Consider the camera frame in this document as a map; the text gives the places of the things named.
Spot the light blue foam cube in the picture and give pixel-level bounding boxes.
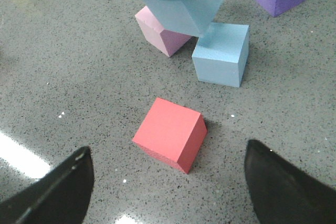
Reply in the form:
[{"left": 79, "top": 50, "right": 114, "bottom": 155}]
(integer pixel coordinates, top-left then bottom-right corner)
[
  {"left": 192, "top": 22, "right": 249, "bottom": 88},
  {"left": 143, "top": 0, "right": 224, "bottom": 37}
]

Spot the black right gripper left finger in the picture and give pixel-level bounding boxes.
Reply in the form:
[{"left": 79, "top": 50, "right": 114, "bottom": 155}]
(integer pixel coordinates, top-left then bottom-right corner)
[{"left": 1, "top": 146, "right": 94, "bottom": 223}]

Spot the red textured foam cube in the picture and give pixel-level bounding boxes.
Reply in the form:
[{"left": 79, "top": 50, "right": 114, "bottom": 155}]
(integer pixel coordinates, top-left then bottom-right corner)
[{"left": 133, "top": 98, "right": 207, "bottom": 174}]

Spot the pink foam cube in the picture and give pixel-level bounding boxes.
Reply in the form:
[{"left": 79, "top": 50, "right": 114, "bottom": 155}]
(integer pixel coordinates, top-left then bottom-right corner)
[{"left": 135, "top": 6, "right": 192, "bottom": 57}]

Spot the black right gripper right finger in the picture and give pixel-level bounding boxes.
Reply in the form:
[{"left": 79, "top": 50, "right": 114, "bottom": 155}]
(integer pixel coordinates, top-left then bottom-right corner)
[{"left": 244, "top": 140, "right": 335, "bottom": 223}]

